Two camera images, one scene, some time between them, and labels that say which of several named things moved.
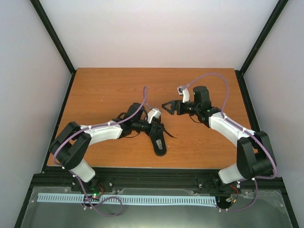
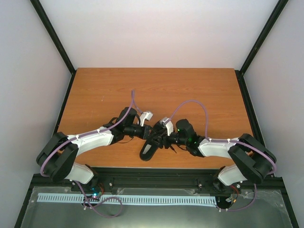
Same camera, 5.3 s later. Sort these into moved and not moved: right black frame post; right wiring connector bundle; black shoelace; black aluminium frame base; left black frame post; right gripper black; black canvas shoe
Moved: black shoelace; right gripper black; black canvas shoe
Not moved: black aluminium frame base; right wiring connector bundle; left black frame post; right black frame post
